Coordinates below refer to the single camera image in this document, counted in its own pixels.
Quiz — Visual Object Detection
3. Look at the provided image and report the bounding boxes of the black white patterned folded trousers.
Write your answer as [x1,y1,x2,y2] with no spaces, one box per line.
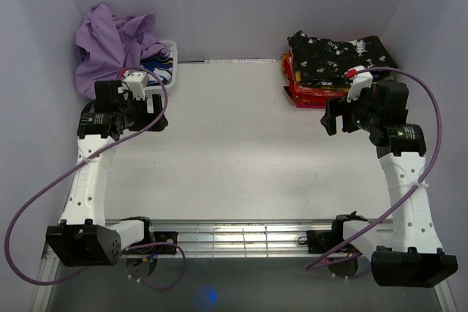
[287,31,397,90]

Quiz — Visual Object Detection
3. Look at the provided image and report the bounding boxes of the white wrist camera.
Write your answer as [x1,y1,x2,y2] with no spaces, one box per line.
[346,66,373,103]
[121,70,149,101]

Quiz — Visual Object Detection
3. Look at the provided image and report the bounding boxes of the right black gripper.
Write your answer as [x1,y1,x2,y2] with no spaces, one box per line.
[320,85,380,135]

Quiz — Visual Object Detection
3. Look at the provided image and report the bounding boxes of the purple trousers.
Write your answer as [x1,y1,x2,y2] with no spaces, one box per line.
[75,4,170,99]

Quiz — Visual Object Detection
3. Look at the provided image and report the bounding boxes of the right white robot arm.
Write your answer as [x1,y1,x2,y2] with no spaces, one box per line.
[321,80,458,288]

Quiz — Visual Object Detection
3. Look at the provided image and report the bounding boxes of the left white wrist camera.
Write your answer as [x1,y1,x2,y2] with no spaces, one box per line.
[121,70,149,101]

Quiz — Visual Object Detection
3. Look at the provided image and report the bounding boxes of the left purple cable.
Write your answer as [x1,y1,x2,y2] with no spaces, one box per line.
[4,67,186,290]

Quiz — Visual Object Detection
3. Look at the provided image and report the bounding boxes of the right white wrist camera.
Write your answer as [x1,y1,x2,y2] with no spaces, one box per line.
[346,66,373,103]

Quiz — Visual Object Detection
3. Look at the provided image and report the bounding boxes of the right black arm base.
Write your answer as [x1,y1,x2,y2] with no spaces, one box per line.
[298,229,343,254]

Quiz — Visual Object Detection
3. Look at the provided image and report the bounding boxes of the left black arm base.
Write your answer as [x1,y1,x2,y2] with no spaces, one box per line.
[124,231,178,256]

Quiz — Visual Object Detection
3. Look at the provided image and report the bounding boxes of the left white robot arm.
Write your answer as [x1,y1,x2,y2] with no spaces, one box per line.
[45,71,168,267]

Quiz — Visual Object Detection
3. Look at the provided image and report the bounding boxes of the blue patterned trousers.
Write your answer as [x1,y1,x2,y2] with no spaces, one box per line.
[140,56,173,85]

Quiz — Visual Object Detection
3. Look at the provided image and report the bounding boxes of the white plastic basket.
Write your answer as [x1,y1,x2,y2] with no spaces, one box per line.
[140,40,178,94]

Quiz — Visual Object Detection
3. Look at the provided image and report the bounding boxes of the aluminium rail frame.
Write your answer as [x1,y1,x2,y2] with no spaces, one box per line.
[30,220,456,311]

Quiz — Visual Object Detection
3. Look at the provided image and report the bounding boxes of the red folded trousers stack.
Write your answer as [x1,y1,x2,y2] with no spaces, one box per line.
[281,50,363,109]

